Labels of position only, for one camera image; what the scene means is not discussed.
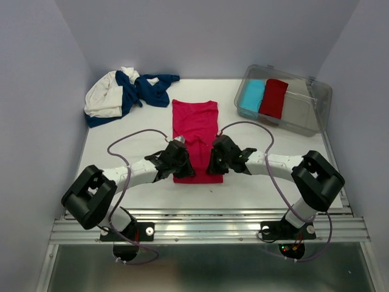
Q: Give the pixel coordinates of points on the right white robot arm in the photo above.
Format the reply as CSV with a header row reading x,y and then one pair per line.
x,y
315,178

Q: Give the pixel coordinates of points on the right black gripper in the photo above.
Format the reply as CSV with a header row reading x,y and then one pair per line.
x,y
212,166

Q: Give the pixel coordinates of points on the aluminium mounting rail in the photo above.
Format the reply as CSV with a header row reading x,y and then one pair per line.
x,y
215,226

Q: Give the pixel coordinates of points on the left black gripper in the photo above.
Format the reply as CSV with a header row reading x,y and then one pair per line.
x,y
188,170

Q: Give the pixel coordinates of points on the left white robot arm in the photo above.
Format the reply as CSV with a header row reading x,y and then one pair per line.
x,y
89,198

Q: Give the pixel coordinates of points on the navy blue t shirt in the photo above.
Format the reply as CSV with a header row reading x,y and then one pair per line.
x,y
146,91

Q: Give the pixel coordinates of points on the clear plastic bin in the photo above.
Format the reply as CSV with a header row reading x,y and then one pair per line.
x,y
306,106

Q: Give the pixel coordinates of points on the rolled cyan t shirt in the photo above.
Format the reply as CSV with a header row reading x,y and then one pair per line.
x,y
252,96

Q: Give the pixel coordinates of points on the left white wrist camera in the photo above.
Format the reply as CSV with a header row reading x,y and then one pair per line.
x,y
181,139

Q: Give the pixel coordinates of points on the rolled dark red t shirt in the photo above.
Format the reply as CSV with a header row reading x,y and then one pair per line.
x,y
273,98

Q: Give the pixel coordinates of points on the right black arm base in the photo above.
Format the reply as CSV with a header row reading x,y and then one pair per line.
x,y
282,230

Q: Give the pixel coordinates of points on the pink t shirt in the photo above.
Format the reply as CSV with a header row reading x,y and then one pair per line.
x,y
198,124

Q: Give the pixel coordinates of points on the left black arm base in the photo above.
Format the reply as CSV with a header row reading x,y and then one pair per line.
x,y
136,232

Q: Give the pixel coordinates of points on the white t shirt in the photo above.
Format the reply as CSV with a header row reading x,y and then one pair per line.
x,y
103,97

